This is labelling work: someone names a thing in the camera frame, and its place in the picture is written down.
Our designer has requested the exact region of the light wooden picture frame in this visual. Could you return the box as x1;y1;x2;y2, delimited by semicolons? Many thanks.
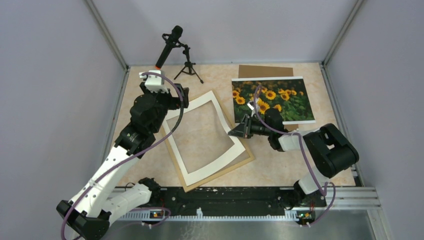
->
171;106;255;192

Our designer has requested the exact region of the black mini tripod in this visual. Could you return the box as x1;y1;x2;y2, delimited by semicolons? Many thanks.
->
171;40;204;84

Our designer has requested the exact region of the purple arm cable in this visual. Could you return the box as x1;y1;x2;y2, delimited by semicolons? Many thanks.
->
252;84;337;227
59;71;186;240

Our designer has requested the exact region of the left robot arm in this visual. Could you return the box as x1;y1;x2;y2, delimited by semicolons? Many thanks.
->
56;83;190;240

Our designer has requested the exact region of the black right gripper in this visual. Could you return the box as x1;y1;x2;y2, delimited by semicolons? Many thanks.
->
228;114;272;139

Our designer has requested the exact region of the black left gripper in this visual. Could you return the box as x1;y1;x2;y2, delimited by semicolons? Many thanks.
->
140;81;189;133

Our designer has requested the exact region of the white paper mat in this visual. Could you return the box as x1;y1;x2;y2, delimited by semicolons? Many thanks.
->
165;90;247;190

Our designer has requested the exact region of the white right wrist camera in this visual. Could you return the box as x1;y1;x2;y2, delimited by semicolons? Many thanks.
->
247;101;259;113

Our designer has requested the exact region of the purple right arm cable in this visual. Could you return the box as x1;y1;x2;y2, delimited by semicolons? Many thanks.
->
252;84;337;227

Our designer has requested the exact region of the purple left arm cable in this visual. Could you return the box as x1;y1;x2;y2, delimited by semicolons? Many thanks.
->
59;71;186;240

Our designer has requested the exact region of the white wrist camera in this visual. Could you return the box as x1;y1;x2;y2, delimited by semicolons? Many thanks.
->
247;101;259;113
138;69;169;94

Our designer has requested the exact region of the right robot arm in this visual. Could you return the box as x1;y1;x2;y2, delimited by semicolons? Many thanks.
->
227;108;359;206

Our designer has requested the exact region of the black microphone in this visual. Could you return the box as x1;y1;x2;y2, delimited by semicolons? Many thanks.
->
155;25;183;70

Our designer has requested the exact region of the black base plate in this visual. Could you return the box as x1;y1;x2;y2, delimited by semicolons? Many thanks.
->
142;186;327;217

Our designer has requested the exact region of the brown backing board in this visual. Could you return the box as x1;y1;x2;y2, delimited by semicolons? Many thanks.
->
231;65;300;123

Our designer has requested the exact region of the sunflower photo print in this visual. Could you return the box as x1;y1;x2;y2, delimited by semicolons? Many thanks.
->
231;76;316;125

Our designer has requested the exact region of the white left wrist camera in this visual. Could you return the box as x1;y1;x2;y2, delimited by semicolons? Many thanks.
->
138;69;169;94

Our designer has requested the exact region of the aluminium rail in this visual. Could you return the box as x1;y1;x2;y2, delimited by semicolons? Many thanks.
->
103;187;381;223

